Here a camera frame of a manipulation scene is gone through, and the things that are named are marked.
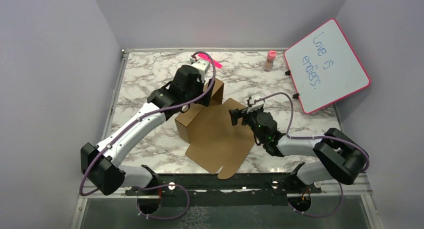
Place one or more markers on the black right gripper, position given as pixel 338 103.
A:
pixel 236 113

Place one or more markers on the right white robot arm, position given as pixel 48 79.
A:
pixel 337 157

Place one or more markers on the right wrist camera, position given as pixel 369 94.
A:
pixel 255 102

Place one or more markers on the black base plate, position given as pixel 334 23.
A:
pixel 207 190

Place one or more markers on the pink-framed whiteboard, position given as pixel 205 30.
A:
pixel 325 68

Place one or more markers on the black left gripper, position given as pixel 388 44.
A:
pixel 204 100

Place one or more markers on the pink-capped pen jar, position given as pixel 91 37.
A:
pixel 269 62

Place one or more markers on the pink highlighter marker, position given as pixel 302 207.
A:
pixel 205 57

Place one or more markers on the aluminium frame rail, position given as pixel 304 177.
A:
pixel 338 157

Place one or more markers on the brown cardboard box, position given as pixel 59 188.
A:
pixel 214 143

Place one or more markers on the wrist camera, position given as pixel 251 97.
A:
pixel 255 102
pixel 201 65

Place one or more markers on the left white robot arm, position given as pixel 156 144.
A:
pixel 101 164

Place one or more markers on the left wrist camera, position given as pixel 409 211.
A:
pixel 201 65

